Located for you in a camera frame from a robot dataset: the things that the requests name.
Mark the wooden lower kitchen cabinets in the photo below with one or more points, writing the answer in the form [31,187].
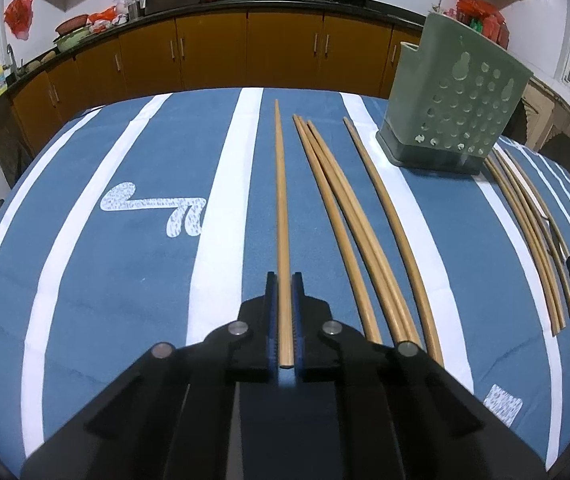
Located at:
[203,51]

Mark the stacked bowls on counter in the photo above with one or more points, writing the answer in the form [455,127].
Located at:
[71,32]

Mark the red plastic bag on wall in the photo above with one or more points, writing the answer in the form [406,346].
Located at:
[18,15]

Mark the blue white striped tablecloth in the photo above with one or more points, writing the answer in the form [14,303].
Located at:
[154,219]

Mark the sink faucet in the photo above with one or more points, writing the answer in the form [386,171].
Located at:
[11,59]

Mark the beige carved side cabinet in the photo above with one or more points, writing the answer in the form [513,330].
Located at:
[541,122]

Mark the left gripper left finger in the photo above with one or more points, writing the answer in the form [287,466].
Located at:
[242,349]

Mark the wooden chopstick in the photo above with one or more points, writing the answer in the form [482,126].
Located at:
[509,173]
[359,291]
[355,237]
[550,291]
[285,309]
[415,278]
[397,314]
[546,224]

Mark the green perforated utensil holder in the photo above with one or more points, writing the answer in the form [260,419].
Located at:
[452,97]

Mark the red packages on cabinet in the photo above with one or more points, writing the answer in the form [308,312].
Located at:
[484,18]

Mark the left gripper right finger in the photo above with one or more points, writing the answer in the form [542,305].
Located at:
[328,350]

